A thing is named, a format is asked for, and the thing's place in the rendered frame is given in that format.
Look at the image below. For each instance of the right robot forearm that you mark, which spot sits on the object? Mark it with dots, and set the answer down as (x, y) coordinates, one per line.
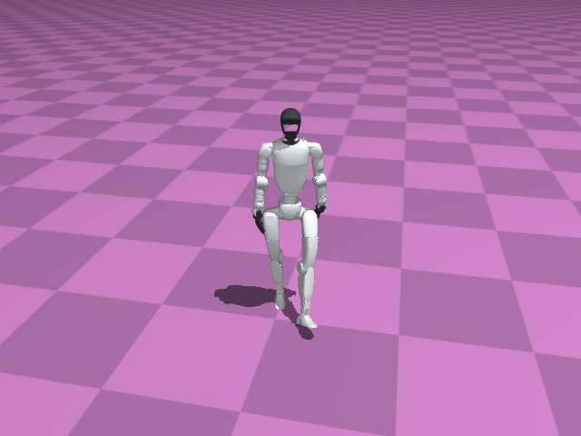
(258, 202)

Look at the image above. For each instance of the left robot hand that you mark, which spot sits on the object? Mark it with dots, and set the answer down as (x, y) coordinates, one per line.
(320, 210)

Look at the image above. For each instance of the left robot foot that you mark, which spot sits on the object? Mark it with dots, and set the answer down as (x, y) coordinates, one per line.
(306, 321)

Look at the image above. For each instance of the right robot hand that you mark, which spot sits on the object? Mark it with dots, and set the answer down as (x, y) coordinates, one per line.
(259, 221)

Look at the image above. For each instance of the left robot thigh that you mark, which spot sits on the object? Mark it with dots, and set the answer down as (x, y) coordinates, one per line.
(310, 239)

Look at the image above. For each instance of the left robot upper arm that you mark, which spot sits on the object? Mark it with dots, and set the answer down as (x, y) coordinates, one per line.
(319, 178)

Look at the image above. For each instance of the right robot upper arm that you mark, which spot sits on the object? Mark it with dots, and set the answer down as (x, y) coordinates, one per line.
(265, 152)

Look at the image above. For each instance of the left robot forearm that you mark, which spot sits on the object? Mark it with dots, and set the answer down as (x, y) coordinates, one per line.
(321, 195)

